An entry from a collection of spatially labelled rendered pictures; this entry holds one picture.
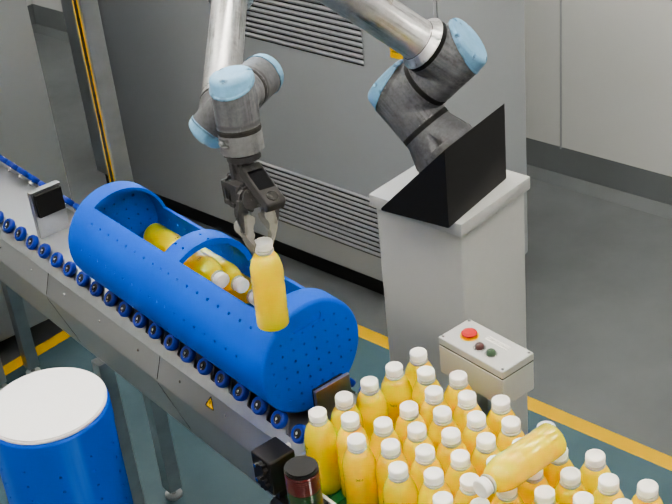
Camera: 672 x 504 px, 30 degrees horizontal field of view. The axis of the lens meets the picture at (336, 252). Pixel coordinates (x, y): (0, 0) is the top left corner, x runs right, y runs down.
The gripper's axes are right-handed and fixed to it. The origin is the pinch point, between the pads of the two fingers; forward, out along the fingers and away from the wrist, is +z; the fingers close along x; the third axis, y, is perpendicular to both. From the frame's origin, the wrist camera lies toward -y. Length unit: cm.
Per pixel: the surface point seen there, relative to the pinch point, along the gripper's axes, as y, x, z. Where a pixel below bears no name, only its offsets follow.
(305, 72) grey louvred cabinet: 175, -128, 27
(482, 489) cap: -59, -5, 35
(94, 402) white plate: 32, 32, 38
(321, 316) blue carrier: 3.3, -13.7, 24.0
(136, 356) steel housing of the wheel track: 67, 6, 51
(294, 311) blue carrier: 2.8, -6.7, 19.7
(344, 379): -1.8, -14.2, 38.6
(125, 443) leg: 108, -1, 101
